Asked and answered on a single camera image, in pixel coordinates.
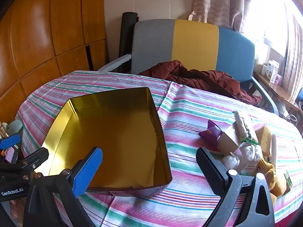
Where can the purple snack packet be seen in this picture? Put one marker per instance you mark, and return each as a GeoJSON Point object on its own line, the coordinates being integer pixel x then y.
{"type": "Point", "coordinates": [209, 132]}

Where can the black rolled mat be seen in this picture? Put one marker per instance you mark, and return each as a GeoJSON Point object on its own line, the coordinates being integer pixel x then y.
{"type": "Point", "coordinates": [126, 33]}

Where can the striped tablecloth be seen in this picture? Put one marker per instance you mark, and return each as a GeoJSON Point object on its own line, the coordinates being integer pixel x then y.
{"type": "Point", "coordinates": [189, 113]}

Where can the white carton with picture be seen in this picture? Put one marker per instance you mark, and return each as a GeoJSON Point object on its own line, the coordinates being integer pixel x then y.
{"type": "Point", "coordinates": [272, 71]}

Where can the patterned beige curtain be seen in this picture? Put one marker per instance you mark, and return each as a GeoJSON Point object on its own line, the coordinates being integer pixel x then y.
{"type": "Point", "coordinates": [217, 2]}
{"type": "Point", "coordinates": [293, 63]}

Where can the dark red jacket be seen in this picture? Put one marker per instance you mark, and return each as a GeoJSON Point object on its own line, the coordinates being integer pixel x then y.
{"type": "Point", "coordinates": [201, 78]}

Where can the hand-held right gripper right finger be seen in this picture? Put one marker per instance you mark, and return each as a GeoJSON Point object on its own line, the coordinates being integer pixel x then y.
{"type": "Point", "coordinates": [213, 170]}

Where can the small white carton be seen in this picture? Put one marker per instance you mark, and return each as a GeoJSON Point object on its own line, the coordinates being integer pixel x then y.
{"type": "Point", "coordinates": [264, 71]}

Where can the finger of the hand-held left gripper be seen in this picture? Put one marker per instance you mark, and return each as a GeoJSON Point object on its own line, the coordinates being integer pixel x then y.
{"type": "Point", "coordinates": [37, 157]}
{"type": "Point", "coordinates": [10, 141]}

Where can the cracker packet with green ends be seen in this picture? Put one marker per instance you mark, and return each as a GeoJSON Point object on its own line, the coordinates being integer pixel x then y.
{"type": "Point", "coordinates": [287, 181]}
{"type": "Point", "coordinates": [243, 125]}

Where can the red garment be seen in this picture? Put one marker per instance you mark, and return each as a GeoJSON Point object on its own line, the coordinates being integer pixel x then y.
{"type": "Point", "coordinates": [291, 223]}

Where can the grey yellow blue chair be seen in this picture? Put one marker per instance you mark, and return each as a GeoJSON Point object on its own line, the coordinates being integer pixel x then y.
{"type": "Point", "coordinates": [196, 40]}

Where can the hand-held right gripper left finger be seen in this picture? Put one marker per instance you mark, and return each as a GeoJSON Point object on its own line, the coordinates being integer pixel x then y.
{"type": "Point", "coordinates": [87, 170]}

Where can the cream cardboard box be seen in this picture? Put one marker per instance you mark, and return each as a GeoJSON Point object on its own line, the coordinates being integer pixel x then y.
{"type": "Point", "coordinates": [227, 139]}

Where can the small yellow sponge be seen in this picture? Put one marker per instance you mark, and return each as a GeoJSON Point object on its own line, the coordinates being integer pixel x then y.
{"type": "Point", "coordinates": [269, 172]}

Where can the pink carton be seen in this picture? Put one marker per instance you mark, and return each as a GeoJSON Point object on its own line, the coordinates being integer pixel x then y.
{"type": "Point", "coordinates": [278, 79]}

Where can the wooden wardrobe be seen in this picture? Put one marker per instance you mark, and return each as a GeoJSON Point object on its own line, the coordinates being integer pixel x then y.
{"type": "Point", "coordinates": [35, 28]}

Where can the gold tin box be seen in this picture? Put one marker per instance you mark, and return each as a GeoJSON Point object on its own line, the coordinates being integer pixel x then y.
{"type": "Point", "coordinates": [113, 134]}

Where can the white foam block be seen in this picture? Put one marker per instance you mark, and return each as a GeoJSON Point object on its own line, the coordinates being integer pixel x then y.
{"type": "Point", "coordinates": [273, 151]}

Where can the grey-green round object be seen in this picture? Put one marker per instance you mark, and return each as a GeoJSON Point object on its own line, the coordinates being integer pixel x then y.
{"type": "Point", "coordinates": [15, 127]}

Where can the wooden side desk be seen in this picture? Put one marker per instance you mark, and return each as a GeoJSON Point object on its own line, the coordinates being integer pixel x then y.
{"type": "Point", "coordinates": [277, 89]}

